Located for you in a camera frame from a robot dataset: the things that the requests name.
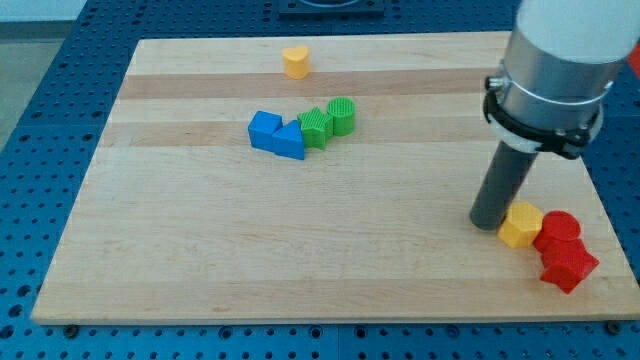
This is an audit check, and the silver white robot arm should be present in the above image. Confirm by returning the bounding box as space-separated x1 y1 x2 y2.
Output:
484 0 639 159

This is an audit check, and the yellow heart block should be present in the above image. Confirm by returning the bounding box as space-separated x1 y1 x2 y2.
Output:
281 45 311 80

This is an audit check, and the wooden board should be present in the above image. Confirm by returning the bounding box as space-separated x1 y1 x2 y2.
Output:
31 32 639 325

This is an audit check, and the blue triangle block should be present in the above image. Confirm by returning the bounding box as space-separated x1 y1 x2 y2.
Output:
272 120 305 160

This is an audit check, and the green star block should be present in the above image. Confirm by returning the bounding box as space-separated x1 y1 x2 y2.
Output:
297 107 334 150

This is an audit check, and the green cylinder block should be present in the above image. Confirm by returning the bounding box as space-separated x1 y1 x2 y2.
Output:
327 97 356 136

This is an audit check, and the blue cube block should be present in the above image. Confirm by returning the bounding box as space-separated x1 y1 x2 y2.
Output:
248 111 283 152

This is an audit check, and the dark grey cylindrical pointer tool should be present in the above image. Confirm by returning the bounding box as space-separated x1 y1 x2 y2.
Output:
469 142 538 231

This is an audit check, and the yellow hexagon block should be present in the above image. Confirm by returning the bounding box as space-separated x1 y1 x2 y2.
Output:
497 202 544 248

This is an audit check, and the red cylinder block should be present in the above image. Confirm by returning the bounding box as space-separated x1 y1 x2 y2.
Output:
533 210 582 253

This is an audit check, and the red star block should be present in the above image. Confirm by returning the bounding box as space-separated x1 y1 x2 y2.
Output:
540 239 600 294

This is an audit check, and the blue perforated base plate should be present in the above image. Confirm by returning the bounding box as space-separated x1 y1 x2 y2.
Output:
1 0 639 359

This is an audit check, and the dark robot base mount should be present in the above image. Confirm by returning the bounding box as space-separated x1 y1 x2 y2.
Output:
277 0 385 19

